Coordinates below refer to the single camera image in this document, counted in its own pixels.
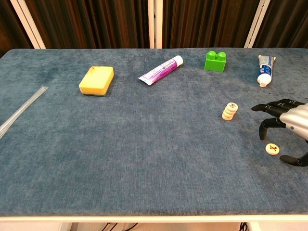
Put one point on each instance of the blue white toothpaste tube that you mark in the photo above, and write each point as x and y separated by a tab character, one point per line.
265	69

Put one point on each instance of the purple toothpaste tube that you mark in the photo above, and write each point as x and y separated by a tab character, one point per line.
160	71

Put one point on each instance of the blue fabric table mat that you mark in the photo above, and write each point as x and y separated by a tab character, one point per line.
144	144

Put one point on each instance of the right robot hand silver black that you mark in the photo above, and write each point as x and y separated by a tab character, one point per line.
296	118

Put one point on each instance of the green toy brick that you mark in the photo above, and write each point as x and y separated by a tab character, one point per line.
214	63

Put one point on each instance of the clear wrapped straw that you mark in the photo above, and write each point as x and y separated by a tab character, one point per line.
21	110

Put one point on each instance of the white frame post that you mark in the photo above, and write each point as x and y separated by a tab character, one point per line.
155	24
27	24
257	24

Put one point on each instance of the yellow sponge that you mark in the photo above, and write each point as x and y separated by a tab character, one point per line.
96	80

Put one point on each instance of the dark pleated curtain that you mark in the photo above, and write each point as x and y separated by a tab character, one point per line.
211	24
286	24
91	24
9	24

